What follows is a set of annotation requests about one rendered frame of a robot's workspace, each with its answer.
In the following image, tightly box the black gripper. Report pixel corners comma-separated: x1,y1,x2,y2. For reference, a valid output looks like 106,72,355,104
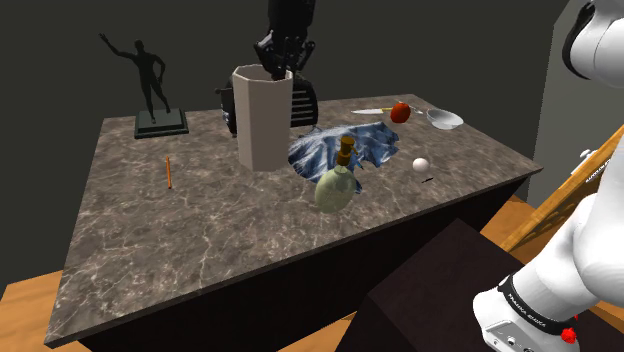
253,0,318,82

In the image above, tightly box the black ribbed appliance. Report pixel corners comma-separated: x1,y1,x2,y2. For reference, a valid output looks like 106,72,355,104
214,72,320,137

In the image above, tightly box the beige octagonal cup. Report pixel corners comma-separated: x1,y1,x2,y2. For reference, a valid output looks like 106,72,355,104
231,63,295,173

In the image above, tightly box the blue white cloth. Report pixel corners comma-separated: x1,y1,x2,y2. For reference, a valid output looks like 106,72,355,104
287,121,400,184

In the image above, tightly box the red apple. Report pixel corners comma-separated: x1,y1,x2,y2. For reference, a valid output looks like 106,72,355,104
389,101,412,125

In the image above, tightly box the black human figure statue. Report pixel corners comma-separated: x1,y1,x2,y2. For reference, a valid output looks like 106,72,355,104
98,32,190,140

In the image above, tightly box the green soap dispenser bottle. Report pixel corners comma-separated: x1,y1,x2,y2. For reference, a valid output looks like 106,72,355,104
314,135,363,214

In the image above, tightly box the white bowl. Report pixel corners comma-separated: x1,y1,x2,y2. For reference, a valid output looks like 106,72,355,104
425,108,465,131

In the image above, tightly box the marble top dark table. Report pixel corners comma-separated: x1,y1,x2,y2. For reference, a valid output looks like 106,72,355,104
44,93,545,352

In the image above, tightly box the dark robot stand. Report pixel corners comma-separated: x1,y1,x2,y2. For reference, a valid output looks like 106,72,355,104
336,217,624,352

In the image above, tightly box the wooden frame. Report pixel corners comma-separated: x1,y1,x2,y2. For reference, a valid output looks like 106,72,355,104
500,124,624,253

